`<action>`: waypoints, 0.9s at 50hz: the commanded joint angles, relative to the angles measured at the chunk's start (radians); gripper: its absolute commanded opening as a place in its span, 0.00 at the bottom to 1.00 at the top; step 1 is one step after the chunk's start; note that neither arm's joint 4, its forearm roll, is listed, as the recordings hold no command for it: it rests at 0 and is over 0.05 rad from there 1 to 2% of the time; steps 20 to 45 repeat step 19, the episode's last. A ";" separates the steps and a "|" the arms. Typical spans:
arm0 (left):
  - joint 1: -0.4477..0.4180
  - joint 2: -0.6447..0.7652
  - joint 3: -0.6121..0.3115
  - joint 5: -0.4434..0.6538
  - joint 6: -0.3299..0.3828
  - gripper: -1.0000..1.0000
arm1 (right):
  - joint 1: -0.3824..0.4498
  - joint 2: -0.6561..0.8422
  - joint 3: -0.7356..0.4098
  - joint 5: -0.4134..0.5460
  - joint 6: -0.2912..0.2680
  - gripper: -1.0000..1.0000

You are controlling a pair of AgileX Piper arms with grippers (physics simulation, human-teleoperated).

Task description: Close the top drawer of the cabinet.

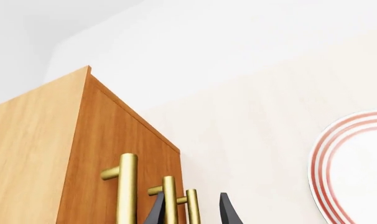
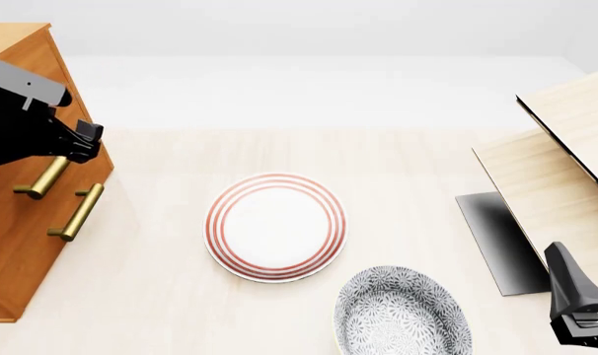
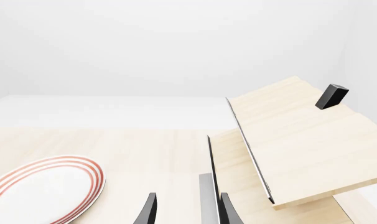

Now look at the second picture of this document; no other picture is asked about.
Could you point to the pale wood rack, black panel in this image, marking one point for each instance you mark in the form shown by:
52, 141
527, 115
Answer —
550, 185

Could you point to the left gripper body, grey frame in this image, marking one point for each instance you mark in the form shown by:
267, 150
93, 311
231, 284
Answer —
22, 83

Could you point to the white plate with red rings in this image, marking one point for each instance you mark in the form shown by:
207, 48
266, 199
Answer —
276, 227

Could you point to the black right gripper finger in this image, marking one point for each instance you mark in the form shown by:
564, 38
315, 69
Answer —
570, 284

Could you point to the wooden cabinet with drawers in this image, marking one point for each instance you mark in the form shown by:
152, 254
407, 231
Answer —
18, 236

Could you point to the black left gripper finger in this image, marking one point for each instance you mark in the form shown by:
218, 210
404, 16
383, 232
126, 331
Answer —
57, 140

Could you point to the grey patterned bowl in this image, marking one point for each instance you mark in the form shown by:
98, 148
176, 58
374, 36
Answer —
402, 314

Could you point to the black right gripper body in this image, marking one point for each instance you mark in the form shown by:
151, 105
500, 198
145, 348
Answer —
582, 329

